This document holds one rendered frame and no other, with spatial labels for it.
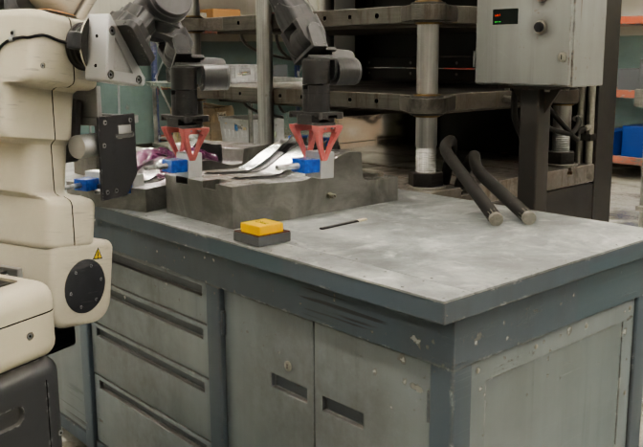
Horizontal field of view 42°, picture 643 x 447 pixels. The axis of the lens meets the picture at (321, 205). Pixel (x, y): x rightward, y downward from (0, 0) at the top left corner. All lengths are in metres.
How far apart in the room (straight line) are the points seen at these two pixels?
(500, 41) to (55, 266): 1.31
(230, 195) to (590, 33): 1.04
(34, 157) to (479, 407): 0.90
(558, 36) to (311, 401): 1.12
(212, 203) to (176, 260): 0.19
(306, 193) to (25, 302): 0.74
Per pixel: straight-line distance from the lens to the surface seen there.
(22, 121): 1.56
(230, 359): 1.82
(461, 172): 1.98
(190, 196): 1.85
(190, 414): 2.01
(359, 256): 1.50
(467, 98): 2.51
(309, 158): 1.70
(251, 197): 1.75
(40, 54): 1.51
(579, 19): 2.20
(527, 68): 2.25
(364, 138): 2.71
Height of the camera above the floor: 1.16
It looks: 11 degrees down
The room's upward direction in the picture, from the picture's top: straight up
